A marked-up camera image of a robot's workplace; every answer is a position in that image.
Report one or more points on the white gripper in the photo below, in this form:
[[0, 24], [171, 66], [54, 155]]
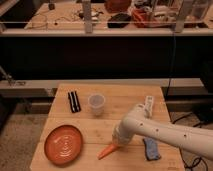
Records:
[[121, 136]]

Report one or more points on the orange pepper with green stem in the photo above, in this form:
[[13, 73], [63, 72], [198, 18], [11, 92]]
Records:
[[108, 150]]

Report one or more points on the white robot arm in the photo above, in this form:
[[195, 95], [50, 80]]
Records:
[[135, 122]]

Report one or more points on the blue sponge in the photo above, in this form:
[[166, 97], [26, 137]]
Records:
[[151, 149]]

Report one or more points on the white tube with cap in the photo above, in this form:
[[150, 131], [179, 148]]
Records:
[[149, 102]]

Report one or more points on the clear plastic cup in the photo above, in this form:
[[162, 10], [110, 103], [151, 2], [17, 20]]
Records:
[[96, 104]]

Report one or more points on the black rectangular case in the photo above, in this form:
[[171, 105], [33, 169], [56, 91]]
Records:
[[74, 102]]

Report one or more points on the orange round plate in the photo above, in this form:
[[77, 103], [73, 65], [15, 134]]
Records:
[[63, 145]]

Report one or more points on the black bowl on bench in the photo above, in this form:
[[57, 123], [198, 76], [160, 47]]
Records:
[[119, 20]]

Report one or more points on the grey metal post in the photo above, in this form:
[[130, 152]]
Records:
[[183, 13], [86, 6]]

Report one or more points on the grey metal post right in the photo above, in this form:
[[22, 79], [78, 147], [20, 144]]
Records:
[[183, 13]]

